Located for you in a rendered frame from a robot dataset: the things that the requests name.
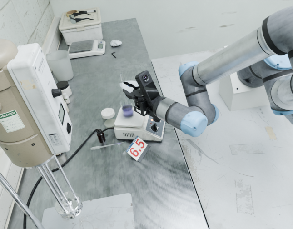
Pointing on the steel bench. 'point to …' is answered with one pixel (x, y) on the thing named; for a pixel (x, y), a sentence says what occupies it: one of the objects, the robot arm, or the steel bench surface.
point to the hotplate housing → (130, 131)
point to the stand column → (16, 198)
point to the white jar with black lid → (65, 88)
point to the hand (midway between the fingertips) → (122, 82)
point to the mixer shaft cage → (72, 203)
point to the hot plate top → (138, 121)
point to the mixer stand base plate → (96, 215)
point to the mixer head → (27, 106)
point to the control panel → (156, 125)
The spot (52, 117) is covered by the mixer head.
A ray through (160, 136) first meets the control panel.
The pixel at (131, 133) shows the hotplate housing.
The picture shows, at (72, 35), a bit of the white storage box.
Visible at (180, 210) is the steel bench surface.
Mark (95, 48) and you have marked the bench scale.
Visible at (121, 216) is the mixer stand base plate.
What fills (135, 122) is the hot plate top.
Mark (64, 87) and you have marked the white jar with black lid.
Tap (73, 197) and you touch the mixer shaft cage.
